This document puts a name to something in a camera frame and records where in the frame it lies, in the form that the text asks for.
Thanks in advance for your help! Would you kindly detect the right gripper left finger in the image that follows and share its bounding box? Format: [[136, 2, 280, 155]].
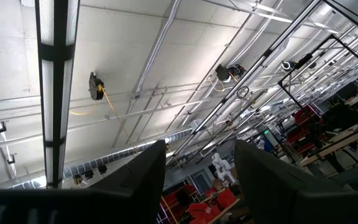
[[85, 139, 168, 224]]

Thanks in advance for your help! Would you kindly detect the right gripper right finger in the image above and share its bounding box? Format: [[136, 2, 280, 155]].
[[234, 139, 358, 224]]

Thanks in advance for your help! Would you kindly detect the red equipment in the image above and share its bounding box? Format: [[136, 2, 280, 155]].
[[158, 183, 239, 224]]

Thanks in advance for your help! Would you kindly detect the wooden workbench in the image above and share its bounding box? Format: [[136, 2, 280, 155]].
[[299, 119, 358, 167]]

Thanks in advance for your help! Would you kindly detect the black-framed ceiling light fixture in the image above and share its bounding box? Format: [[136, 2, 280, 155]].
[[34, 0, 81, 190]]

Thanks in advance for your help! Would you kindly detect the long ceiling light strip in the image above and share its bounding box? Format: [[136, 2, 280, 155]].
[[171, 0, 324, 158]]

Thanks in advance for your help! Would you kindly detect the black hanging ring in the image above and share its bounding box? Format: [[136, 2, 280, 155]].
[[236, 86, 250, 100]]

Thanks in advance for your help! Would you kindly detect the black camera frame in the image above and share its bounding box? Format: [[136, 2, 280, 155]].
[[277, 33, 358, 114]]

